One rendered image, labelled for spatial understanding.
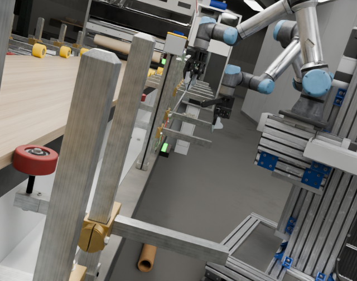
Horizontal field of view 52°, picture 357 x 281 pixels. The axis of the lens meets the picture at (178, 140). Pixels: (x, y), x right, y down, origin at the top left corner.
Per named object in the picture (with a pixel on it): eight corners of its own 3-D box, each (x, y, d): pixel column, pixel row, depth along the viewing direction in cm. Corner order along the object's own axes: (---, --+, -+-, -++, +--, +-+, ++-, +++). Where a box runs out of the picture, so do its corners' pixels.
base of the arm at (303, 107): (322, 120, 186) (329, 101, 184) (319, 121, 172) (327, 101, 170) (293, 111, 192) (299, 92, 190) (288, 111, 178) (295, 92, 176)
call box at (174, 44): (181, 58, 138) (187, 38, 137) (181, 58, 132) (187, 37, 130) (163, 53, 138) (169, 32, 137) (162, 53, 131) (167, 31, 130)
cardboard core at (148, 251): (159, 235, 228) (154, 261, 198) (156, 246, 229) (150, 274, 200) (147, 231, 228) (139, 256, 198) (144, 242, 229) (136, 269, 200)
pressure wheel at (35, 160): (11, 213, 69) (22, 156, 66) (0, 194, 74) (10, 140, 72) (53, 211, 74) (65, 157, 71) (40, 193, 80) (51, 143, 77)
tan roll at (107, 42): (200, 74, 448) (203, 64, 446) (200, 75, 436) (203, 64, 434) (87, 42, 447) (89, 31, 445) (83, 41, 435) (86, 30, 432)
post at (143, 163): (148, 167, 147) (178, 56, 137) (146, 171, 142) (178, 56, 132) (136, 164, 147) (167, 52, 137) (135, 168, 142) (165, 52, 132)
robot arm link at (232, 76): (245, 68, 188) (234, 65, 182) (239, 89, 190) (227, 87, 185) (234, 65, 194) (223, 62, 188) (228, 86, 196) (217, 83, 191)
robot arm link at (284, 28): (313, 100, 230) (289, 32, 194) (294, 93, 241) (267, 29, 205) (324, 86, 232) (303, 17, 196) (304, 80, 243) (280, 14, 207)
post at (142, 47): (95, 275, 74) (157, 37, 64) (90, 285, 71) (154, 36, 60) (78, 270, 74) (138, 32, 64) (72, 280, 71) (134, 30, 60)
